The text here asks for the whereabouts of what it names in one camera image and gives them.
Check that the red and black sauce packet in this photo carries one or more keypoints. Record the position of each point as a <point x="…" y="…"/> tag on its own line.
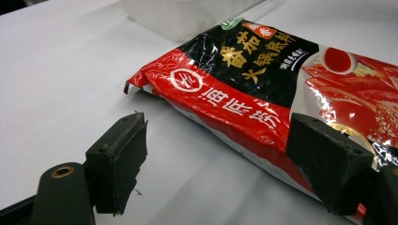
<point x="237" y="68"/>

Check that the clear plastic container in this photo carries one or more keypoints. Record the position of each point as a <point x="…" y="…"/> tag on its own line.
<point x="184" y="15"/>

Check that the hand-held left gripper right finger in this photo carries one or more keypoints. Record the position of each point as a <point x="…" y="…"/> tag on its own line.
<point x="328" y="162"/>

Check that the white paper mat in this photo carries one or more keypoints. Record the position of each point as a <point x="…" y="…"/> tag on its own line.
<point x="62" y="78"/>

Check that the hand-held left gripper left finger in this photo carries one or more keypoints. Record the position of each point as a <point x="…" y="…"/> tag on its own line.
<point x="120" y="162"/>

